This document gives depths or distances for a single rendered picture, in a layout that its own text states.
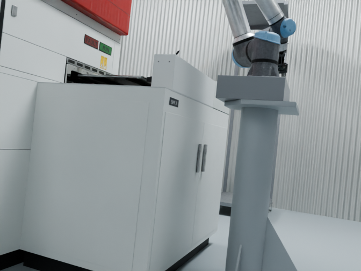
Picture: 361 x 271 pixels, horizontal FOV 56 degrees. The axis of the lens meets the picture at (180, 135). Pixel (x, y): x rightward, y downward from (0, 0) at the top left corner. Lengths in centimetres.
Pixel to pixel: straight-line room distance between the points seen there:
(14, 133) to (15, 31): 41
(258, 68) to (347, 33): 259
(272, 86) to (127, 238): 81
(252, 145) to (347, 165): 246
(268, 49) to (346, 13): 262
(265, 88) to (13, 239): 123
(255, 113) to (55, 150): 86
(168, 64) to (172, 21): 313
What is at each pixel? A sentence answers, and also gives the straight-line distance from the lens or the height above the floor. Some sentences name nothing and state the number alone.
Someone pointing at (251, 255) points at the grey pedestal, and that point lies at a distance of 153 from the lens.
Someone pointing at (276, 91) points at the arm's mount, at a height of 86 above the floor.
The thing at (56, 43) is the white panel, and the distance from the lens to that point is 174.
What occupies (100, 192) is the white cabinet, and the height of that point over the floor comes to 39.
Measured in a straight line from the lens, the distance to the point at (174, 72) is 135.
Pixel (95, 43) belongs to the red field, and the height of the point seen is 110.
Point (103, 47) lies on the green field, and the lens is 202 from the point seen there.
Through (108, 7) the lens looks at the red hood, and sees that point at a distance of 201.
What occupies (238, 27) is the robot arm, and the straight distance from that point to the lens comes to 168.
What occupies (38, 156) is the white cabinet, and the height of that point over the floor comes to 49.
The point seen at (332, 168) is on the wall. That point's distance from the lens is 384.
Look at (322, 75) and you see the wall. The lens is 392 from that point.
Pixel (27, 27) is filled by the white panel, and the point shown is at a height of 103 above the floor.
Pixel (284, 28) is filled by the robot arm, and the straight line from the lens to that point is 163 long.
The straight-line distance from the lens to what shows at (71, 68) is 179.
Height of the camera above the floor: 63
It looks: 1 degrees up
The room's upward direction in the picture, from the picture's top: 6 degrees clockwise
